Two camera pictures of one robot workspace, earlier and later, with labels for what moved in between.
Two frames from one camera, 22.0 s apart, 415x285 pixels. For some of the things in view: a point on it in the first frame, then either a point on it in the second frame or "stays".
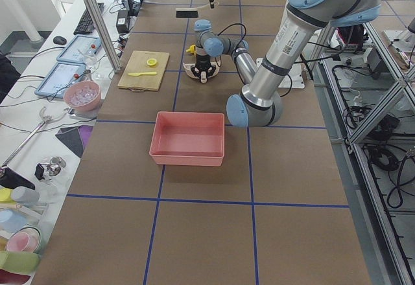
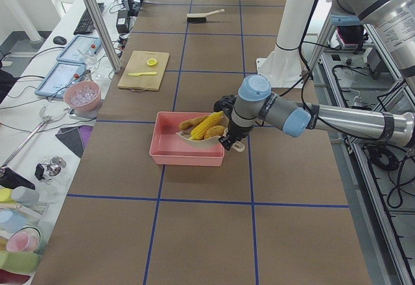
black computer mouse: (59, 40) stays
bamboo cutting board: (138, 64) stays
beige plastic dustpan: (189, 71) -> (183, 135)
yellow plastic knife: (143, 73) stays
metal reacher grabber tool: (45, 119) stays
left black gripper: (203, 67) -> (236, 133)
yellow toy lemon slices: (152, 61) stays
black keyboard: (85, 25) stays
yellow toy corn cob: (192, 49) -> (213, 120)
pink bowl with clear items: (83, 96) stays
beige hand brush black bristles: (189, 12) -> (201, 17)
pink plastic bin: (188, 138) stays
